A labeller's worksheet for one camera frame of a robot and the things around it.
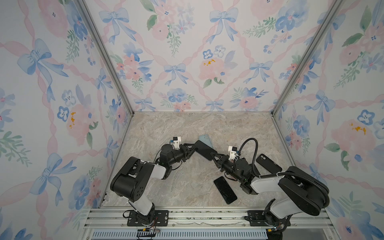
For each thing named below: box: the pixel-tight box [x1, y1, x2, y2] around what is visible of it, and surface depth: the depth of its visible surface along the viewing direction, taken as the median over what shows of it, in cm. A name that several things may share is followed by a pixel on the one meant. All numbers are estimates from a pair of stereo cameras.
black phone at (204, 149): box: [194, 140, 218, 161], surface depth 87 cm
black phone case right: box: [256, 153, 283, 174], surface depth 95 cm
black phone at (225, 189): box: [213, 176, 238, 205], surface depth 85 cm
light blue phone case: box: [198, 134, 214, 149], surface depth 107 cm
